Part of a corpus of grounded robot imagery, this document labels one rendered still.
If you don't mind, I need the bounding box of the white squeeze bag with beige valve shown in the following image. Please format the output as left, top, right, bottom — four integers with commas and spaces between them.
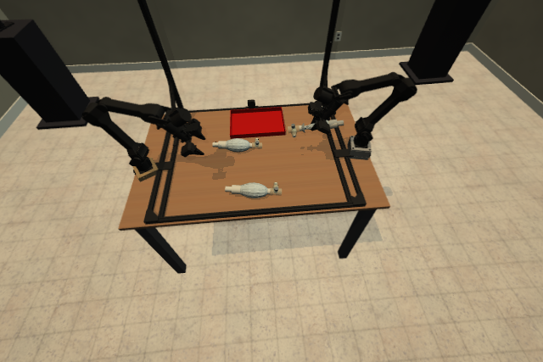
226, 182, 282, 198

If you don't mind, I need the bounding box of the red tray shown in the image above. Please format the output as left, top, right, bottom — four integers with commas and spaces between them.
230, 107, 286, 139

